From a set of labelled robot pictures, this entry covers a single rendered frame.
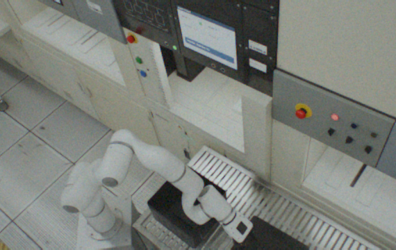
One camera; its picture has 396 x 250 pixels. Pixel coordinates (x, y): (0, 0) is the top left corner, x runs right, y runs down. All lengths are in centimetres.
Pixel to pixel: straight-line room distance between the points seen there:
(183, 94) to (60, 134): 156
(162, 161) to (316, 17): 69
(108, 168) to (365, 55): 92
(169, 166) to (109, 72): 137
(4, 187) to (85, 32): 140
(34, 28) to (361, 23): 256
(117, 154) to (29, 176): 210
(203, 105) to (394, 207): 110
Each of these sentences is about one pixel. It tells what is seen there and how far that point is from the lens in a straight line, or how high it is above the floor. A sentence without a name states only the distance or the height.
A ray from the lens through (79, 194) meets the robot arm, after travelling 176.
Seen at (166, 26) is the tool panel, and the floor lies 154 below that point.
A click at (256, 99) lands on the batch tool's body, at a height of 140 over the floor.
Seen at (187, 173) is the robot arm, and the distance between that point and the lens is 151.
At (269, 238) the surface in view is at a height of 86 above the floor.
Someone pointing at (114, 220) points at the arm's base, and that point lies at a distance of 214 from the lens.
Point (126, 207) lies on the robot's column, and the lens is 218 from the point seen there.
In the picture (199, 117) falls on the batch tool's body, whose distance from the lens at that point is 228.
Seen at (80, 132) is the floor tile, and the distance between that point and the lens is 360.
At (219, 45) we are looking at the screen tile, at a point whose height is 156.
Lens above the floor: 263
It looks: 52 degrees down
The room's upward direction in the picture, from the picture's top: 11 degrees counter-clockwise
